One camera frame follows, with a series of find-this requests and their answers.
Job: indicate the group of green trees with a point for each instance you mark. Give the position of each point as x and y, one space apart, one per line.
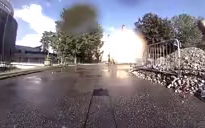
76 43

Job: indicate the grey asphalt road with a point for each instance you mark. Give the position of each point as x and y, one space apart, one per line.
90 83

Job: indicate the row of leafy trees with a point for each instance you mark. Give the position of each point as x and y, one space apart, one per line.
170 30

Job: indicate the metal fence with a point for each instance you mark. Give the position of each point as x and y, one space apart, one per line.
161 50

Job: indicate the round building with columns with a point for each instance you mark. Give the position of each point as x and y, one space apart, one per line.
1 33

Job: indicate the pale pavement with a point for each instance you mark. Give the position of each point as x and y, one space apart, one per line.
10 65

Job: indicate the kerb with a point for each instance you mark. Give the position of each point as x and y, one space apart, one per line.
20 72

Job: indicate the low grey building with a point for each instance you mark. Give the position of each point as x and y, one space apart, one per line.
30 53

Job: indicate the pile of rubble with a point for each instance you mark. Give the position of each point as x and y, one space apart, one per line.
190 66

